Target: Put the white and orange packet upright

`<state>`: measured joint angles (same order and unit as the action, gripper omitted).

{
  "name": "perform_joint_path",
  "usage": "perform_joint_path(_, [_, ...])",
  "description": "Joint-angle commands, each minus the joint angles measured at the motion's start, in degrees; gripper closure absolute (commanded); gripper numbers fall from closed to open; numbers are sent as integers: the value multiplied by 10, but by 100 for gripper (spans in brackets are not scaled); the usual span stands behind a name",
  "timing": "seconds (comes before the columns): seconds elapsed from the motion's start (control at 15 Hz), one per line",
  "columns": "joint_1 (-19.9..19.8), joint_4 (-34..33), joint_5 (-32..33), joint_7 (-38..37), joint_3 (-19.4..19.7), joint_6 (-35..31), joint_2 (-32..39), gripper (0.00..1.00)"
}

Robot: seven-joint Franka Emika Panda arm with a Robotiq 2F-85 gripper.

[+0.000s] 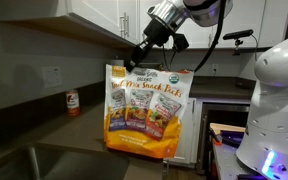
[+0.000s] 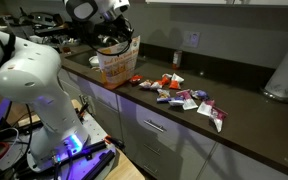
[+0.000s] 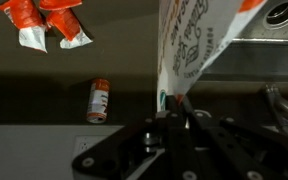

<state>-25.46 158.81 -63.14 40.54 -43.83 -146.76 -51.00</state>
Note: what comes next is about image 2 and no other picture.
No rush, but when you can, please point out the white red snack packet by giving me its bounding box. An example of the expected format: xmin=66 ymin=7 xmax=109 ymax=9
xmin=150 ymin=80 xmax=163 ymax=90
xmin=139 ymin=79 xmax=154 ymax=89

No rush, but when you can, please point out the stainless steel sink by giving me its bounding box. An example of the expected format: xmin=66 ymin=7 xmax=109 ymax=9
xmin=65 ymin=49 xmax=100 ymax=69

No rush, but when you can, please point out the white and blue snack packet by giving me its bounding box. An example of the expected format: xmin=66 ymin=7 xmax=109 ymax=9
xmin=168 ymin=96 xmax=186 ymax=107

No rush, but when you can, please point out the white orange trail mix bag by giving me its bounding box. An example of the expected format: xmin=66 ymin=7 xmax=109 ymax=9
xmin=96 ymin=35 xmax=142 ymax=90

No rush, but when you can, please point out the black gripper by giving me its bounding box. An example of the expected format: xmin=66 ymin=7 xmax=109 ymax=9
xmin=94 ymin=14 xmax=134 ymax=48

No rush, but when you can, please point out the perforated robot mount plate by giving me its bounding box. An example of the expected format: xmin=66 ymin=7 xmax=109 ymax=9
xmin=27 ymin=111 xmax=118 ymax=180

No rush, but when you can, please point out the grey kitchen cabinet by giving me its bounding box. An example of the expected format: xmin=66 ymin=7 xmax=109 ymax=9
xmin=58 ymin=68 xmax=288 ymax=180

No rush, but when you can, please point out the black metal bar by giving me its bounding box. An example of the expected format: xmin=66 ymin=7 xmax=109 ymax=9
xmin=68 ymin=140 xmax=108 ymax=159
xmin=82 ymin=150 xmax=117 ymax=180

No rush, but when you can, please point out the white bowl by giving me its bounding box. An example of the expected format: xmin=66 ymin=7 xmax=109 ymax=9
xmin=88 ymin=55 xmax=101 ymax=68

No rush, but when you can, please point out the white wall outlet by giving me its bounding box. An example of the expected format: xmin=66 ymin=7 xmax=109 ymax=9
xmin=183 ymin=30 xmax=201 ymax=48

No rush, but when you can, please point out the orange bottle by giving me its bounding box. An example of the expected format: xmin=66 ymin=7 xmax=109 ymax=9
xmin=172 ymin=49 xmax=183 ymax=70

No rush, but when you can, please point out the metal paper towel holder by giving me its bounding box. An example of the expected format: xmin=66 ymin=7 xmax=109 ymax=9
xmin=260 ymin=88 xmax=288 ymax=104

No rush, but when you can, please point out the orange white snack packet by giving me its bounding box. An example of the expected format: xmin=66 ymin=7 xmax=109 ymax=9
xmin=159 ymin=73 xmax=173 ymax=86
xmin=168 ymin=73 xmax=186 ymax=90

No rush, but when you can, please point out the orange black clamp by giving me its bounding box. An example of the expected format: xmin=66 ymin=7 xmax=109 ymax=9
xmin=103 ymin=135 xmax=126 ymax=150

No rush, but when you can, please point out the small blue snack packet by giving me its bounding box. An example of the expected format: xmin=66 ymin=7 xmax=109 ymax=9
xmin=190 ymin=89 xmax=211 ymax=101

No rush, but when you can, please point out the blue snack packet nuts picture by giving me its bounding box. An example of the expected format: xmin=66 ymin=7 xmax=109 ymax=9
xmin=156 ymin=88 xmax=172 ymax=103

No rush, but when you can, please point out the white magenta snack packet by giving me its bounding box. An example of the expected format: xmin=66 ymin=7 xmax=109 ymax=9
xmin=197 ymin=99 xmax=216 ymax=117
xmin=176 ymin=89 xmax=199 ymax=111

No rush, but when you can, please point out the wooden table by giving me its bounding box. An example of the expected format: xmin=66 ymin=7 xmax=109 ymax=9
xmin=0 ymin=84 xmax=145 ymax=180

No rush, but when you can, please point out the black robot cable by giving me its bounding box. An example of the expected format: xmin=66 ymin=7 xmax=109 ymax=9
xmin=93 ymin=19 xmax=135 ymax=58

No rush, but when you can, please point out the metal drawer handle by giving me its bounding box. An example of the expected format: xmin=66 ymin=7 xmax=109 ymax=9
xmin=143 ymin=164 xmax=160 ymax=178
xmin=143 ymin=142 xmax=163 ymax=157
xmin=143 ymin=119 xmax=168 ymax=134

